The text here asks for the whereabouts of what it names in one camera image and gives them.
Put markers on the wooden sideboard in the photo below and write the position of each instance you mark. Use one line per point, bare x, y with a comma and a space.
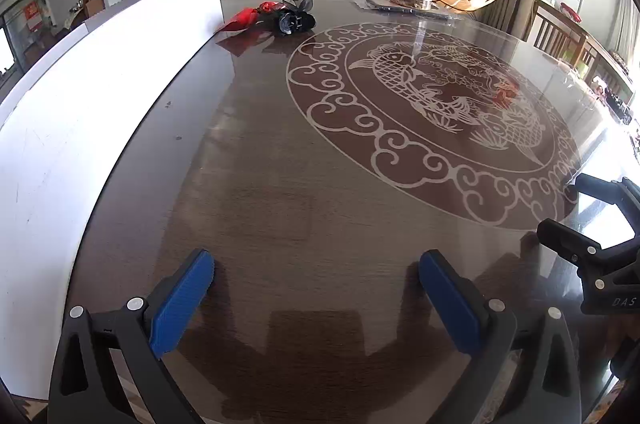
92, 1

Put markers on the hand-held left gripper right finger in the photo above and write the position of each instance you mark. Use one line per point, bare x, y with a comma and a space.
450, 299

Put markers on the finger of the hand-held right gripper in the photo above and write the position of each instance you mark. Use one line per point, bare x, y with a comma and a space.
565, 236
595, 190

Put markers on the red plastic bag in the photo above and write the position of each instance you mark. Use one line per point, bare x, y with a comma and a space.
242, 18

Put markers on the white board panel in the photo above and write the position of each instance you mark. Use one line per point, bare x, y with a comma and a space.
75, 129

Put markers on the black mesh hair flower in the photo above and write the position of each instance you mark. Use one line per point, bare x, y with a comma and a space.
295, 23

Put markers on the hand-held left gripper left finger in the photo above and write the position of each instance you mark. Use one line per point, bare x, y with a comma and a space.
182, 299

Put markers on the wooden dining chair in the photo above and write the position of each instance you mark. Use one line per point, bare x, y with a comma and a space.
600, 64
550, 26

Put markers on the wooden tray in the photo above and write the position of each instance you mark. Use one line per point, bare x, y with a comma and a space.
385, 4

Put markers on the red door poster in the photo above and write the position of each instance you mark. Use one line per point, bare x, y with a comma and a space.
34, 14

